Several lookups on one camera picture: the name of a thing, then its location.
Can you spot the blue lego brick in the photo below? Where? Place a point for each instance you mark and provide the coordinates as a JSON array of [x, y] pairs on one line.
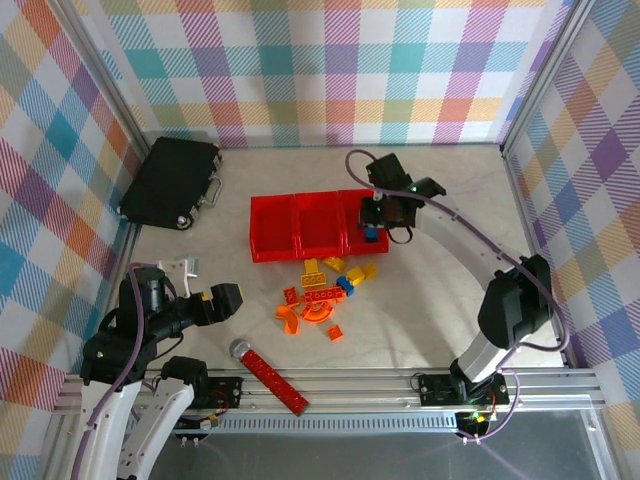
[[345, 285], [371, 236]]

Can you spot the yellow lego brick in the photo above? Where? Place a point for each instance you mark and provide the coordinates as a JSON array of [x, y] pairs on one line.
[[370, 270], [355, 276]]

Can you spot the yellow curved lego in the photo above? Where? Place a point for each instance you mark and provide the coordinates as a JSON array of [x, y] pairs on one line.
[[333, 263]]

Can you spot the small orange square lego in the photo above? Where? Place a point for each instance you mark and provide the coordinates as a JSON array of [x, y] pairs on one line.
[[289, 295], [335, 333]]

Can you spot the small yellow slope lego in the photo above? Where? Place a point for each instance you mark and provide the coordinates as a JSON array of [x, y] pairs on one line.
[[310, 265]]

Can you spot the long orange lego brick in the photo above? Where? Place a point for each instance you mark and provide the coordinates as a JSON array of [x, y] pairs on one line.
[[325, 296]]

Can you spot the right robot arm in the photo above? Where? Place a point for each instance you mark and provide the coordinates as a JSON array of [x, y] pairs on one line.
[[515, 300]]

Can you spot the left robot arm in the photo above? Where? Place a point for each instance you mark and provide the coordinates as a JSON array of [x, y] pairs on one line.
[[165, 415]]

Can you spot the red strip tool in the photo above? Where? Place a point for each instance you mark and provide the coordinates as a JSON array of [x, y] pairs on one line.
[[270, 377]]

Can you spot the black carry case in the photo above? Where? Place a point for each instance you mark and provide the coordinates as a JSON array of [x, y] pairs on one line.
[[165, 185]]

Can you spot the small left circuit board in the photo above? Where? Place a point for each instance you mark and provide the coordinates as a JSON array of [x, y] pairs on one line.
[[210, 424]]

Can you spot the small circuit board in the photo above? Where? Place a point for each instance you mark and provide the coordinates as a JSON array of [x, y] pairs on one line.
[[210, 424], [475, 422]]

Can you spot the slotted metal strip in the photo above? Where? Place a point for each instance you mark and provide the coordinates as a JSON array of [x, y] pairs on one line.
[[325, 426]]

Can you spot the small right circuit board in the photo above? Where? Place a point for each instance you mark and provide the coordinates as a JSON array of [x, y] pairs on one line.
[[475, 422]]

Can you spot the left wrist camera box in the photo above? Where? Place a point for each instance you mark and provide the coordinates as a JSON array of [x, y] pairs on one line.
[[180, 270]]

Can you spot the aluminium side rail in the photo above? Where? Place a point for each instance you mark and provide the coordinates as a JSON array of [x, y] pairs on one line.
[[525, 225], [129, 245]]

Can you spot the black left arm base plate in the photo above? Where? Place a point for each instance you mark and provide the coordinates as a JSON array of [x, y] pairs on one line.
[[225, 392]]

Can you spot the long aluminium frame rail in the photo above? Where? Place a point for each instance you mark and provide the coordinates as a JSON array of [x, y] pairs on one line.
[[360, 390]]

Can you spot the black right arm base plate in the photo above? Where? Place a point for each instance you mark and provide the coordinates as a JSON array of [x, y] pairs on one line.
[[435, 390]]

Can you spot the aluminium frame post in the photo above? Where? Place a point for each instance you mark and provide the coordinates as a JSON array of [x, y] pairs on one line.
[[100, 75], [545, 75]]

